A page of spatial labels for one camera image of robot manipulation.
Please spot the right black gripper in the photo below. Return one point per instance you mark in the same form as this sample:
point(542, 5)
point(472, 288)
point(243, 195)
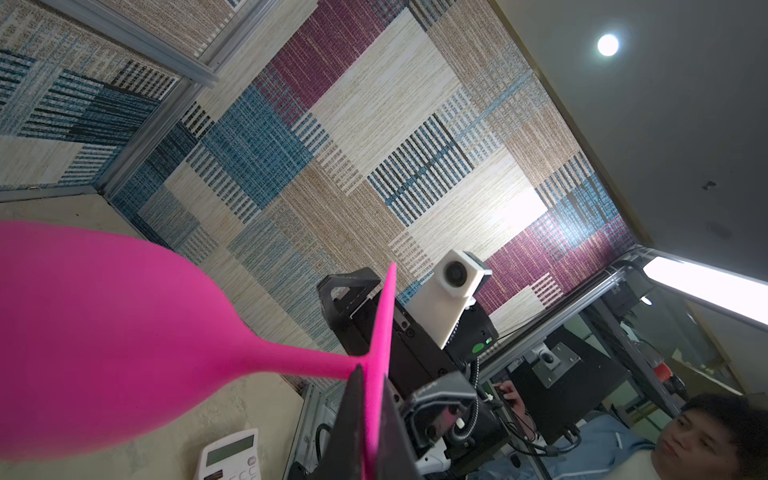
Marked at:
point(349, 303)

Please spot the magenta plastic wine glass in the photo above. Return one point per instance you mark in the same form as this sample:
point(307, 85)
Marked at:
point(106, 337)

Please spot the pink calculator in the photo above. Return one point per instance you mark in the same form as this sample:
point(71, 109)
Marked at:
point(233, 457)

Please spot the person in background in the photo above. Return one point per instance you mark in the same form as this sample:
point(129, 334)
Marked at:
point(714, 437)

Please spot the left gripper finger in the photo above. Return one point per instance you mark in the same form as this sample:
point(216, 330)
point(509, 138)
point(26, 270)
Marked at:
point(345, 453)

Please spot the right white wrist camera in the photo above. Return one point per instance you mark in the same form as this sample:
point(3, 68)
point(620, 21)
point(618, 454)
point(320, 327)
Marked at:
point(439, 303)

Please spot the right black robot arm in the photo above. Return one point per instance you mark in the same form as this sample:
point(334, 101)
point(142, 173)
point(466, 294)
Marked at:
point(436, 390)

